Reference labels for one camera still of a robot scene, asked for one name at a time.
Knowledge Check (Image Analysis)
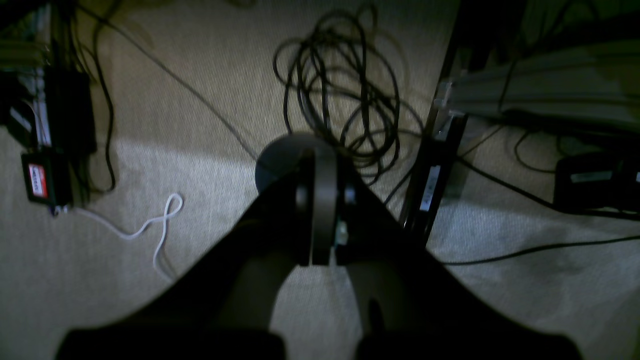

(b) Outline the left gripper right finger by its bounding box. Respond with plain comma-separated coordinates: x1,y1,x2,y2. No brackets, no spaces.
331,150,582,360

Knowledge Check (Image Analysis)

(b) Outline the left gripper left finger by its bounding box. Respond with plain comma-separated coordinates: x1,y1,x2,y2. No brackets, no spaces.
55,155,314,360

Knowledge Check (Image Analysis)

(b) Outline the round dark foot disc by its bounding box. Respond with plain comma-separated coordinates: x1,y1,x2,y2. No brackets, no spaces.
254,132,338,194

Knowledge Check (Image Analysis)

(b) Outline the black power adapter red label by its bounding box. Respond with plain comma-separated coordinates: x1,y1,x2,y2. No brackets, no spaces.
20,148,73,208

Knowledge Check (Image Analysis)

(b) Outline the black box on floor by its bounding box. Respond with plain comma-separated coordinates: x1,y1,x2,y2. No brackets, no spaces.
553,152,640,213

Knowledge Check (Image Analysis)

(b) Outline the black metal table leg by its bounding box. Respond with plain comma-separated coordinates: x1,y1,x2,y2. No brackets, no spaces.
399,0,505,248

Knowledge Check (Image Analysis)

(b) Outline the white cable on floor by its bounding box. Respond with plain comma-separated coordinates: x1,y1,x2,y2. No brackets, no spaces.
55,192,185,281

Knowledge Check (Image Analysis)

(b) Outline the coiled black cable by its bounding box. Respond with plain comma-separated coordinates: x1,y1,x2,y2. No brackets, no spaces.
272,5,426,186

